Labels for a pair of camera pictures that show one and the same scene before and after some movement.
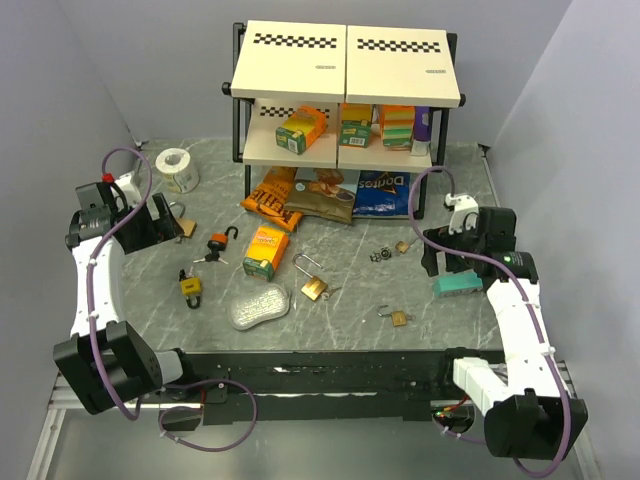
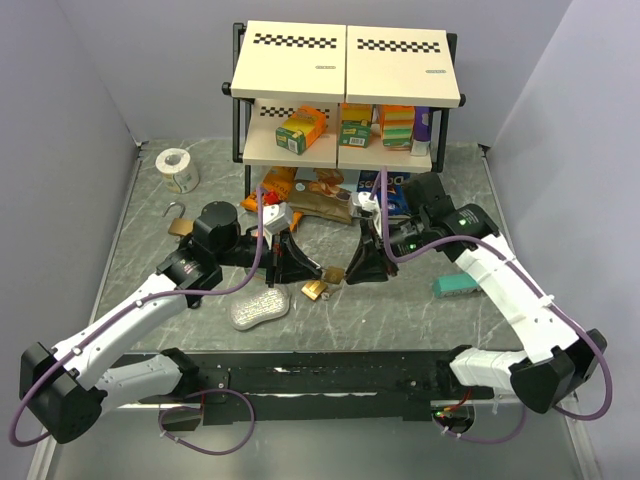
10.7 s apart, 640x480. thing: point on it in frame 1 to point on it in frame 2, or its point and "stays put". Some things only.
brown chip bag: x=326 y=193 stays put
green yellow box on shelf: x=355 y=122 stays put
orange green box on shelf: x=301 y=129 stays put
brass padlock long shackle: x=314 y=287 stays put
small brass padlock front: x=399 y=318 to x=334 y=274
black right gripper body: x=465 y=242 to x=370 y=232
